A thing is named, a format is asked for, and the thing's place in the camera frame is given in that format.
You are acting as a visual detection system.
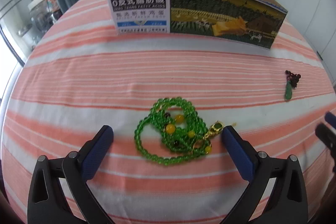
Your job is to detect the green bead necklace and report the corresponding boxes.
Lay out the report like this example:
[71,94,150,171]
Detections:
[134,97,237,167]

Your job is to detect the green jade pendant charm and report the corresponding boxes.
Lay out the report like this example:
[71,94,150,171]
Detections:
[284,70,301,101]

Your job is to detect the open cardboard box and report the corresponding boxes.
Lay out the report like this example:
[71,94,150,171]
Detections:
[108,0,288,48]

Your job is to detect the pink white striped cloth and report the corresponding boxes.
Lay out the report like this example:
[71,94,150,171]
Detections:
[2,0,335,223]

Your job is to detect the grey washing machine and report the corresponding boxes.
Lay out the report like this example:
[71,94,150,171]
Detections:
[28,0,56,34]

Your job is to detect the glass sliding door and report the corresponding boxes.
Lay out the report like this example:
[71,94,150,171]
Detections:
[1,0,46,64]

